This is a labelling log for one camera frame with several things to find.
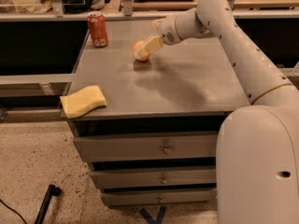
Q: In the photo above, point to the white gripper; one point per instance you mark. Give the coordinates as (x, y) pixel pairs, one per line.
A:
(165, 30)

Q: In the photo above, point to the orange fruit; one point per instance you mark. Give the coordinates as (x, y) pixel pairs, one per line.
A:
(137, 53)

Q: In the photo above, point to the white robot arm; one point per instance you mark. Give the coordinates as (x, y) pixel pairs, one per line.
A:
(257, 152)

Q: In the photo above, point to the yellow sponge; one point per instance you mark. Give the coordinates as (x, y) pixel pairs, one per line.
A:
(83, 101)

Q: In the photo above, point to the red soda can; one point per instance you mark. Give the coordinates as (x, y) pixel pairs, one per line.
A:
(98, 30)

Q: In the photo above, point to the grey drawer cabinet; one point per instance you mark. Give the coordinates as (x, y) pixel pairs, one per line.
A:
(189, 87)

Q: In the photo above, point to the top grey drawer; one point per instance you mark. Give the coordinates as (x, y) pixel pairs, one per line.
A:
(146, 146)

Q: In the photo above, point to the grey drawer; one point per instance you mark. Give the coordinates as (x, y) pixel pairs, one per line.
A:
(154, 177)
(158, 196)
(146, 146)

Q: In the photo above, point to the middle grey drawer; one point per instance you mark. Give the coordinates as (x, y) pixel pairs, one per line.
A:
(154, 177)

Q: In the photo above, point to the bottom grey drawer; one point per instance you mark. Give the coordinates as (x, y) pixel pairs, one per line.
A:
(158, 196)

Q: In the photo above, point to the black tool on floor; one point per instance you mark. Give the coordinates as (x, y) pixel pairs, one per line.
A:
(52, 191)

